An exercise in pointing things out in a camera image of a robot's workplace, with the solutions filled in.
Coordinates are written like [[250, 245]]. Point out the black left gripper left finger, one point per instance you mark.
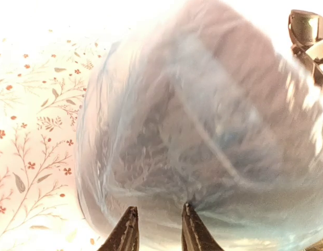
[[125, 235]]

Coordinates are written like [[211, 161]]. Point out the floral patterned table mat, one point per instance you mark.
[[43, 81]]

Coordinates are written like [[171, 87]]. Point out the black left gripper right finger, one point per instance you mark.
[[194, 235]]

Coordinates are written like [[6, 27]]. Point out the blue plastic trash bag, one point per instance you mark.
[[201, 109]]

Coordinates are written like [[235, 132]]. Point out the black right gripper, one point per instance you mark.
[[306, 34]]

